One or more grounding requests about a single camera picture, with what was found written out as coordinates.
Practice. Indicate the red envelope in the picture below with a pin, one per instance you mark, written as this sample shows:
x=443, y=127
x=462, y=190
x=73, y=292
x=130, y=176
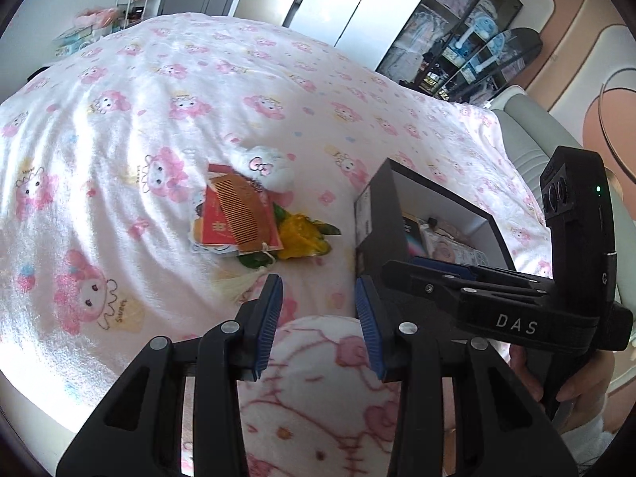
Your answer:
x=216, y=223

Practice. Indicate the black screen protector packet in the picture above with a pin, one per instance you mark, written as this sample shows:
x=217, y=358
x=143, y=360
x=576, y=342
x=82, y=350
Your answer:
x=412, y=244

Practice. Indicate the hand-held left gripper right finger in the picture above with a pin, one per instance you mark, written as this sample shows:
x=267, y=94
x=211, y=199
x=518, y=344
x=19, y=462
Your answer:
x=367, y=328

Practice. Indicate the grey-green padded headboard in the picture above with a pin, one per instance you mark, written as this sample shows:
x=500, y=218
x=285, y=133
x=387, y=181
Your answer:
x=526, y=149

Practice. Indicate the cartoon girl sticker card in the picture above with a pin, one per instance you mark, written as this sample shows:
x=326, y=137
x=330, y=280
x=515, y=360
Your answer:
x=213, y=248

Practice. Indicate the pile of pink toys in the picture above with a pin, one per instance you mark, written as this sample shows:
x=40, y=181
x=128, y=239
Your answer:
x=94, y=22

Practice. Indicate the grey and white wardrobe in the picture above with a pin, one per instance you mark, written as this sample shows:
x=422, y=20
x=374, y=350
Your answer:
x=323, y=10

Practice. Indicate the person's right hand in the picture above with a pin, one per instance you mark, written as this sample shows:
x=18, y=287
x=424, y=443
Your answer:
x=581, y=387

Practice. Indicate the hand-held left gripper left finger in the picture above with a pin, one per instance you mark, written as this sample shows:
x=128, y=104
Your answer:
x=268, y=328

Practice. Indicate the white fluffy puff pink bow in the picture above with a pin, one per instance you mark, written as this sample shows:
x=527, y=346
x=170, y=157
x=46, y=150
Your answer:
x=278, y=174

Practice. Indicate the black cardboard box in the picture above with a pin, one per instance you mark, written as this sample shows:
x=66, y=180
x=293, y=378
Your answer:
x=377, y=208

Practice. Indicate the yellow flower with green leaves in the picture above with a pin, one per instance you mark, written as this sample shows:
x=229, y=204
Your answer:
x=298, y=238

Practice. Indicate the wooden comb with tassel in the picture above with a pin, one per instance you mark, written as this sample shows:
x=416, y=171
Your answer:
x=238, y=208

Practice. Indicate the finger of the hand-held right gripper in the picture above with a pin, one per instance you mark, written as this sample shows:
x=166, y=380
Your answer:
x=427, y=283
x=442, y=266

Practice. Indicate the pink cartoon printed blanket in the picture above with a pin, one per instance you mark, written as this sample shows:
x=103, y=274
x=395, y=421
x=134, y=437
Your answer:
x=149, y=59

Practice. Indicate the glass display cabinet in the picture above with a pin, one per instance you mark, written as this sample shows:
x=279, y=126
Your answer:
x=437, y=20

